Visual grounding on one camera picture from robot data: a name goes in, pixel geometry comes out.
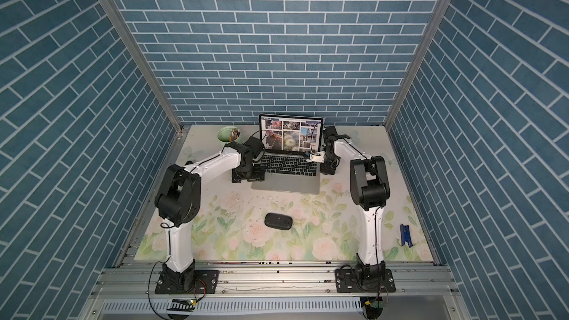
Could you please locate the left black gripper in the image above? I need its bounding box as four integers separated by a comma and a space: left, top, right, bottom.
234, 162, 266, 184

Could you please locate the black wireless mouse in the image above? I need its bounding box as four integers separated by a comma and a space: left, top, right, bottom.
264, 213, 293, 231

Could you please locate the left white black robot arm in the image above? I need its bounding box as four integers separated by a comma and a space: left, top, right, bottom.
155, 136, 265, 283

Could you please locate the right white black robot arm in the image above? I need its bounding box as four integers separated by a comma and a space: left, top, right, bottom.
320, 126, 391, 281

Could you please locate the silver laptop with photo screen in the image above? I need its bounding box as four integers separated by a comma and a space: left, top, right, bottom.
251, 113, 324, 194

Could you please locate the green pen holder cup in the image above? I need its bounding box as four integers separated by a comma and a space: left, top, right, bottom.
217, 126, 242, 145

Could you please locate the blue clip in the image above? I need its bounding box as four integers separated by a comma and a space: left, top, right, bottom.
399, 224, 413, 248

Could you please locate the green circuit board left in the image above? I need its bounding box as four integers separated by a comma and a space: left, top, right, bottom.
167, 299, 198, 313

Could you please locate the green circuit board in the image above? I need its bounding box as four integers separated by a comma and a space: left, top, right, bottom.
361, 298, 388, 312
167, 299, 198, 313

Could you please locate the green circuit board right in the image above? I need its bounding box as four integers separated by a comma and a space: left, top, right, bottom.
361, 298, 388, 312

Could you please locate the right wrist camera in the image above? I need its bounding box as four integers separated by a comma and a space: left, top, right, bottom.
309, 151, 325, 163

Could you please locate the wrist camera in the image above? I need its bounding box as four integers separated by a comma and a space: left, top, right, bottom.
309, 151, 325, 163
244, 136, 265, 158

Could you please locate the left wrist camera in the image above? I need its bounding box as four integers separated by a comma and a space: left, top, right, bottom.
244, 136, 265, 158

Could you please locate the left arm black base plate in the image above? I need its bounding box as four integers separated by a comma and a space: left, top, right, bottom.
154, 268, 219, 295

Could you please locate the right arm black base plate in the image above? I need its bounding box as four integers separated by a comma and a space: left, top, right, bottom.
334, 268, 397, 293

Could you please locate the aluminium rail frame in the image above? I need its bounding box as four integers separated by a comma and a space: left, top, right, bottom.
90, 262, 459, 299

